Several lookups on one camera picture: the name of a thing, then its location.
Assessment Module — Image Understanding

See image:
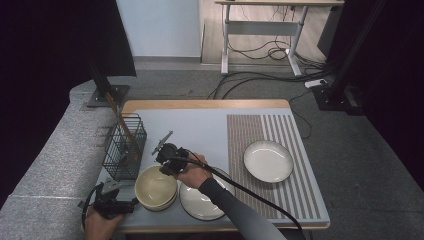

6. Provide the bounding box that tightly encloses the white power strip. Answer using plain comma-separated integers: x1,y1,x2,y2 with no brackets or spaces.
304,78,328,89

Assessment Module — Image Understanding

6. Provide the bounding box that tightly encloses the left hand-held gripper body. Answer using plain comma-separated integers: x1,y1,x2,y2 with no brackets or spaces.
89,178,134,220

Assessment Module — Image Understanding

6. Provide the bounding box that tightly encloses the black long floor cable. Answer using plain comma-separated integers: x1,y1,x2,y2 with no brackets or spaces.
205,63,334,101

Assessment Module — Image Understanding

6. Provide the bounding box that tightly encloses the metal spoon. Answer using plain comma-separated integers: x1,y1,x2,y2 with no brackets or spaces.
119,141,132,165

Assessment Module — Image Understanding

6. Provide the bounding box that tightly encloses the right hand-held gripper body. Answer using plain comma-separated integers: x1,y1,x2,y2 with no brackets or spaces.
151,130,192,168

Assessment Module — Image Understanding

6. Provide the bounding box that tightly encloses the black wire cutlery basket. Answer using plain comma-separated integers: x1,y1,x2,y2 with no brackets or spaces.
102,112,148,183

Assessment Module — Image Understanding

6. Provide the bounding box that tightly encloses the striped woven placemat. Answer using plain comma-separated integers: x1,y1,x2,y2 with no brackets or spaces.
226,114,323,220

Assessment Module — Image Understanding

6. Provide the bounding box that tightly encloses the white standing desk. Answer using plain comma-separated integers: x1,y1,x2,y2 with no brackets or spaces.
214,0,345,77

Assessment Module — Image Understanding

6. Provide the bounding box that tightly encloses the hand-held gripper cable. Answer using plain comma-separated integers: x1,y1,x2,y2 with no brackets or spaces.
173,155,306,240
80,182,105,231

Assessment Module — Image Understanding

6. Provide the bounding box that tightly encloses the black coiled floor cable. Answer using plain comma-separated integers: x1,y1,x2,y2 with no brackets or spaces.
228,4,331,63

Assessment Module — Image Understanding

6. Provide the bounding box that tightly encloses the wooden table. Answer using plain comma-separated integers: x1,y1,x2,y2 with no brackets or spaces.
94,98,332,234

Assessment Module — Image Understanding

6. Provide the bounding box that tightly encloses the left hand-held gripper cable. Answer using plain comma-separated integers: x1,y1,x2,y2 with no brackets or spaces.
80,182,105,231

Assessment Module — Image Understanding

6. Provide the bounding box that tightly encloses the black curtain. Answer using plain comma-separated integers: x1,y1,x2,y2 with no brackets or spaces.
328,0,424,191
0,0,137,208

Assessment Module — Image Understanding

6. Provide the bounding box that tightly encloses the light grey table mat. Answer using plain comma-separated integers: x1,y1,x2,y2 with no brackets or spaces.
94,107,331,231

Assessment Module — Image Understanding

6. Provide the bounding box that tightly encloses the person's left hand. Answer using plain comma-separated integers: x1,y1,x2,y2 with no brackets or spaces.
84,208,126,240

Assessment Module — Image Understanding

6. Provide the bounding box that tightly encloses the person's right hand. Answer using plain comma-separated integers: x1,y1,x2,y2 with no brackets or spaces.
176,152,214,190

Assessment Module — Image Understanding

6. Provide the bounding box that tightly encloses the black metal stand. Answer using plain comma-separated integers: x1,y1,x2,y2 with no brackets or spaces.
311,0,389,116
79,56,131,109

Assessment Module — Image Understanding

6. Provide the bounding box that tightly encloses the right hand-held gripper cable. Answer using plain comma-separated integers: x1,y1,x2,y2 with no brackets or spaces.
173,155,306,240

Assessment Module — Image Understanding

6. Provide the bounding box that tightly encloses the thin black floor cable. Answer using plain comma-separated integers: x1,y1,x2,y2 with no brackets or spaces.
289,90,313,140

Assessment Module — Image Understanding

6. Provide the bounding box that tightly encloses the brown wooden chopstick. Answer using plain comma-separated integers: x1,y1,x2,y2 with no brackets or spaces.
105,92,142,156
104,93,140,158

